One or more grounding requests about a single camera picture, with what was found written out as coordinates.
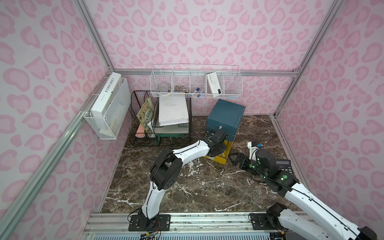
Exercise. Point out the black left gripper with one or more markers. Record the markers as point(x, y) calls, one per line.
point(220, 136)

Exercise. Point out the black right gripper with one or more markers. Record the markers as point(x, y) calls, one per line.
point(242, 162)

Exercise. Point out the yellow bottom drawer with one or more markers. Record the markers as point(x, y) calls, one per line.
point(222, 158)

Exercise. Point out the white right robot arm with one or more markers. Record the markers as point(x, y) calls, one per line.
point(327, 224)

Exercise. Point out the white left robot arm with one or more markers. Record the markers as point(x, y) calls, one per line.
point(167, 166)

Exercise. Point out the teal drawer cabinet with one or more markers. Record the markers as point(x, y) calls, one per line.
point(226, 116)

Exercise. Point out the black calculator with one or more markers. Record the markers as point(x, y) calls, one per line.
point(285, 165)

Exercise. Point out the white paper stack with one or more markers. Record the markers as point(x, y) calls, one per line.
point(173, 111)

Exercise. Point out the white small box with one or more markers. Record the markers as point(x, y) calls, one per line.
point(214, 84)

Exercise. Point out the colorful picture book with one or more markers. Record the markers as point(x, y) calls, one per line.
point(145, 116)

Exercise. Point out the white book box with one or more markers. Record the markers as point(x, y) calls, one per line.
point(106, 96)

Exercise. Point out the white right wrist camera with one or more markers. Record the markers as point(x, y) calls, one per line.
point(253, 146)

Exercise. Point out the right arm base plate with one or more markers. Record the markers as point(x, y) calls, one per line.
point(263, 222)

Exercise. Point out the green stool frame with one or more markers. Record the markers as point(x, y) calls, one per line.
point(173, 139)

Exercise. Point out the white wire wall basket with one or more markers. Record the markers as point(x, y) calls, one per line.
point(181, 80)

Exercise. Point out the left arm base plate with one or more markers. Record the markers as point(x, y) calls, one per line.
point(139, 223)

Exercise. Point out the white wire side basket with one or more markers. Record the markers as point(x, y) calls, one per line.
point(109, 126)

